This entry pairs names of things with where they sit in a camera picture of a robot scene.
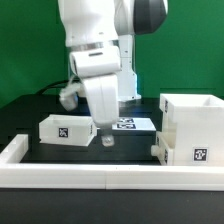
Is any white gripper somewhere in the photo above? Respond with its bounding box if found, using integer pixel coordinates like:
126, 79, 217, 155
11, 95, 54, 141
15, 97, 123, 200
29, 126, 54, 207
69, 46, 121, 147

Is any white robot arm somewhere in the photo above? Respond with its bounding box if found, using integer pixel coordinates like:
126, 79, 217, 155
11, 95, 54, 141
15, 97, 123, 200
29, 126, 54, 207
58, 0, 168, 147

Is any black cable on table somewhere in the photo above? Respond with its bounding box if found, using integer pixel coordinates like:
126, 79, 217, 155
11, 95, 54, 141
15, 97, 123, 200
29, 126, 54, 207
35, 79, 73, 96

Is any white front drawer tray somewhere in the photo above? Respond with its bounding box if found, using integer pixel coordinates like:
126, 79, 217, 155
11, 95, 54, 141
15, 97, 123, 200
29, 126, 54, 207
151, 132, 174, 166

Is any white marker tag sheet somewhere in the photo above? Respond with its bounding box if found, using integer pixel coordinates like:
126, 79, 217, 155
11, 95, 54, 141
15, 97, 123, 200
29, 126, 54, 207
112, 117, 156, 131

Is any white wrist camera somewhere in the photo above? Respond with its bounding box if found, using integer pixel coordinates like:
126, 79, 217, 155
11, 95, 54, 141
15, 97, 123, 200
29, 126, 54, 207
59, 75, 81, 111

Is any white drawer tray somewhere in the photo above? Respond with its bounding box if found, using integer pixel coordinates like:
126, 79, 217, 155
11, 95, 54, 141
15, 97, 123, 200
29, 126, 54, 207
151, 132, 174, 166
39, 114, 97, 146

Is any white drawer cabinet box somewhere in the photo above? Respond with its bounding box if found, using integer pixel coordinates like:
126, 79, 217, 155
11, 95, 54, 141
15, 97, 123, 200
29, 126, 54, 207
160, 94, 224, 166

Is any white U-shaped border frame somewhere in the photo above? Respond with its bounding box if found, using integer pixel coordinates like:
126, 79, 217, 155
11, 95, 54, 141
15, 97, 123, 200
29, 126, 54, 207
0, 134, 224, 191

